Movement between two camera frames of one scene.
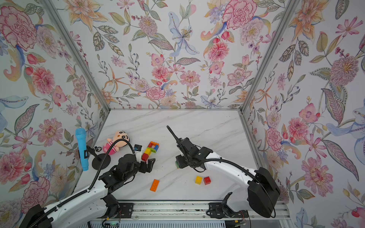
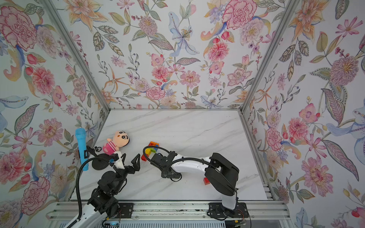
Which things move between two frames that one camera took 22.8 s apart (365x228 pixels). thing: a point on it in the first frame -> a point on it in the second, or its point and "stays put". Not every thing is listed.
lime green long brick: (152, 149) stays put
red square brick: (206, 180) stays put
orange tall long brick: (154, 143) stays put
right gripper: (179, 158) -> (164, 175)
